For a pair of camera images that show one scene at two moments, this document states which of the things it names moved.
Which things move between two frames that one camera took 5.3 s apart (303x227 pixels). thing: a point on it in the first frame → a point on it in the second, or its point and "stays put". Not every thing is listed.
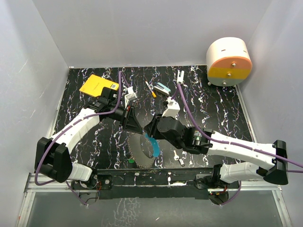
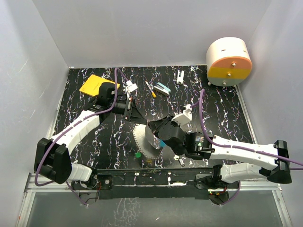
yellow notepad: (94, 85) stays put
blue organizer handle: (155, 145) → (162, 144)
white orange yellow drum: (228, 62) stays put
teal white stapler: (162, 88) stays put
